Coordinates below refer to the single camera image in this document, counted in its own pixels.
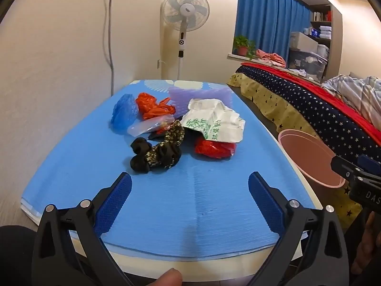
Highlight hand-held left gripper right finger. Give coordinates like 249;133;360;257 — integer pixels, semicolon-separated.
248;171;350;286

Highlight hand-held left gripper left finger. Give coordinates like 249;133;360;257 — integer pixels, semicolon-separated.
31;172;133;286

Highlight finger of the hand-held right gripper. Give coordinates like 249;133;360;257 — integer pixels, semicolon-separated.
358;154;381;175
330;154;362;183

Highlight pink bin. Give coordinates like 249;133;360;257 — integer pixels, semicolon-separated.
278;129;347;189

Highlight black floral scrunchie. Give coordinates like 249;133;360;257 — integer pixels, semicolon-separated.
130;120;185;174

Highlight red plastic bag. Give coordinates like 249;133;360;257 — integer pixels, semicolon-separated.
195;137;237;160

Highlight black packet red label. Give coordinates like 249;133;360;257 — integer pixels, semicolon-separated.
147;129;167;140

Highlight clear plastic bag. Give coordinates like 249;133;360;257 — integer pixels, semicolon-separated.
127;116;175;138

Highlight white paper bag green print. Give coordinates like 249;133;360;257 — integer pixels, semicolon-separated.
180;98;246;143

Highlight blue plastic bag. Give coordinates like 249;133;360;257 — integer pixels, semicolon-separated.
111;94;139;134

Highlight orange plastic bag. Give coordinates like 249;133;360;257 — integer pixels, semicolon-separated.
135;92;176;122

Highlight purple bubble sheet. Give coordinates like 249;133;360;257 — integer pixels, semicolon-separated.
168;86;233;117

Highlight person's right hand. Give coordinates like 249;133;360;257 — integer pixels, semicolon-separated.
351;211;381;275

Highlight person's left hand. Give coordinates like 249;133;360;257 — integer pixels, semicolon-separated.
148;268;183;286

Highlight red blanket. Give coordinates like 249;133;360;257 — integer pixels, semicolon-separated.
241;62;381;145

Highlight plaid duvet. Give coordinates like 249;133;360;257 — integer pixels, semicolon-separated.
321;73;381;124

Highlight blue tablecloth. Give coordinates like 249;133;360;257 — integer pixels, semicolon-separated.
21;79;317;258

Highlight bed with starry cover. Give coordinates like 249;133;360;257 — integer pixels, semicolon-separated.
226;64;381;224

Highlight clear storage box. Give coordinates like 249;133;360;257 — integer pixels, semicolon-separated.
287;49;328;82

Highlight pink clothes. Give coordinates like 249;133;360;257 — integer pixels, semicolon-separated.
256;48;287;67

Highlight wooden bookshelf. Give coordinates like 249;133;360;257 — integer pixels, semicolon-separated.
304;4;343;84

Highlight grey box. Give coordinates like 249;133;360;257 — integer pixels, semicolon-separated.
289;31;319;51

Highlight white window sill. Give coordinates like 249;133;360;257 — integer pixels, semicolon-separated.
228;53;259;63

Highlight potted green plant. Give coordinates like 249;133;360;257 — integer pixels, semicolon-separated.
233;35;257;59

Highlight blue curtain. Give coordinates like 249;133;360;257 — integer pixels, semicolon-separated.
234;0;311;62

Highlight white standing fan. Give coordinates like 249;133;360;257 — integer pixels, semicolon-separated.
161;0;210;80

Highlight grey wall cable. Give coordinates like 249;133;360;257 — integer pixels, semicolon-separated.
103;0;117;95

